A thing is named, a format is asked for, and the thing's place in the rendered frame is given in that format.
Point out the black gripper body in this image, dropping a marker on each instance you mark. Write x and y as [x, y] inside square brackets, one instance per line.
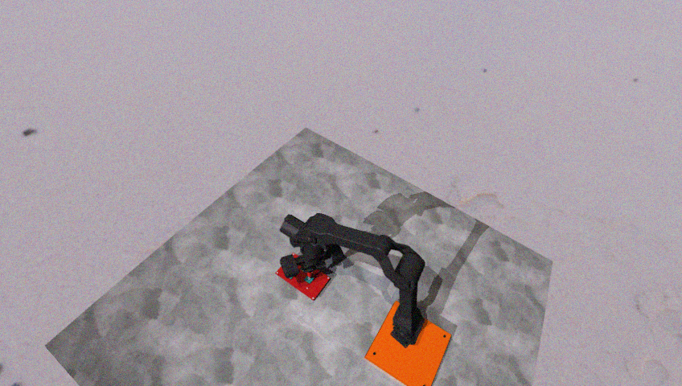
[289, 263]

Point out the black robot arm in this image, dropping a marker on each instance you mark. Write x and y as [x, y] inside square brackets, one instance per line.
[319, 232]

